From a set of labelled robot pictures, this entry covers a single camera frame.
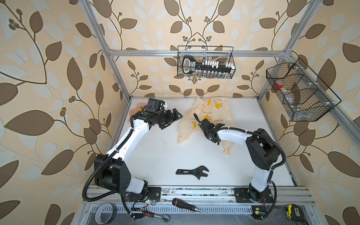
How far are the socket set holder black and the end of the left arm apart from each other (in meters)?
0.28

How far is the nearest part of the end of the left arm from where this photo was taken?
58 cm

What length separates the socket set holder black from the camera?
32.9 inches
